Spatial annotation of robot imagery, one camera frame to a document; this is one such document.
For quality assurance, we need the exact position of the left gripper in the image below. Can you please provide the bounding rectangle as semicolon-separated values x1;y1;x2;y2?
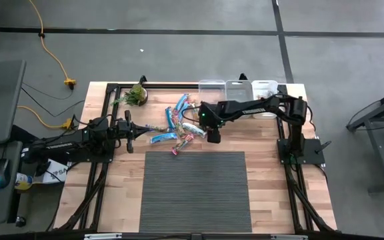
124;109;154;155

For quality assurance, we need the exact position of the red-end chewy granola bar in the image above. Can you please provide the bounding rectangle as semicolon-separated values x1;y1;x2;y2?
171;133;195;156
174;93;190;113
174;120;187;138
177;101;191;121

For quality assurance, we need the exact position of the potted succulent plant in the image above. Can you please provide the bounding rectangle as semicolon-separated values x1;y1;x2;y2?
111;83;149;107

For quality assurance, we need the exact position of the clear plastic bin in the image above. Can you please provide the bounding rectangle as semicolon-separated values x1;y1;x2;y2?
197;79;227;105

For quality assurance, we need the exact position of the grey plastic bin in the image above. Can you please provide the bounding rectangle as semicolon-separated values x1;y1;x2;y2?
225;79;254;120

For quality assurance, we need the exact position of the grey woven placemat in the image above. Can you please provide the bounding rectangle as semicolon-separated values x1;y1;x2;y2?
139;151;253;233

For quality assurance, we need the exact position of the white plastic bin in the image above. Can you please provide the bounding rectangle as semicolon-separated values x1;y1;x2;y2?
251;79;279;120

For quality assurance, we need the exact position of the white cardboard box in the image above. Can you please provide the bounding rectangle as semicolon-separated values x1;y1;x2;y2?
41;158;69;185

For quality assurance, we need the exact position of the white and yellow bottle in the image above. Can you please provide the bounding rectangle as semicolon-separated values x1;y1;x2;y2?
13;171;35;191

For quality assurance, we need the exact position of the black computer mouse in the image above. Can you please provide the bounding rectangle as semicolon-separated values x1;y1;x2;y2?
0;157;12;190

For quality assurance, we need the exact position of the black metal stand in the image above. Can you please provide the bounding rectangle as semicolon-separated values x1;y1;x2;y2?
346;83;384;195

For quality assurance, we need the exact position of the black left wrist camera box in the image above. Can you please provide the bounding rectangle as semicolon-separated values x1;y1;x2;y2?
116;119;129;135

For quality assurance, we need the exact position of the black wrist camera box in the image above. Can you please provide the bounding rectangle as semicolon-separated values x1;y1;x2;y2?
198;101;213;129
116;119;129;135

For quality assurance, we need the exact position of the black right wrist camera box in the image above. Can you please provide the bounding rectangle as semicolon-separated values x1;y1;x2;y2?
198;101;213;129

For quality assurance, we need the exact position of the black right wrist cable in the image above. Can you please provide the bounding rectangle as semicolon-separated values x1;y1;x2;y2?
181;108;209;125

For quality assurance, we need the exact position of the black aluminium table frame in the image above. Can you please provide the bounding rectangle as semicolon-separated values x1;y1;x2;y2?
47;73;338;240

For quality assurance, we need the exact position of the yellow extension cord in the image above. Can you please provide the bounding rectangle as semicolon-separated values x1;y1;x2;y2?
16;105;75;131
27;0;77;91

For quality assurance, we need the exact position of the black floor cable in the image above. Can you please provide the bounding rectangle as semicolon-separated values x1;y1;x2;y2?
20;81;87;118

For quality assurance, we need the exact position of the silver frame bracket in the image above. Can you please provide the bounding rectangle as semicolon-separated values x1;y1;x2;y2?
269;234;309;240
83;233;123;240

